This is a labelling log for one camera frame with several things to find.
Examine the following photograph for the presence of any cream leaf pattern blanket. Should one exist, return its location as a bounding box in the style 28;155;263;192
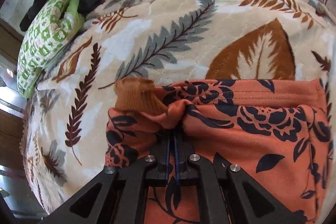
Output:
21;0;335;223

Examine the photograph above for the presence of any green white patterned pillow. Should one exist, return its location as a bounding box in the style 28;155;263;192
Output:
17;0;84;98

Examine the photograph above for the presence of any orange floral garment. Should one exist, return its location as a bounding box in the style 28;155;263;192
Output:
105;80;334;223

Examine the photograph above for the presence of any brown knitted cloth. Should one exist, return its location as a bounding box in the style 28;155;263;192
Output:
114;77;167;115

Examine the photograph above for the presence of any wooden glass door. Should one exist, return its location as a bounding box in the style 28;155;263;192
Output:
1;20;46;223

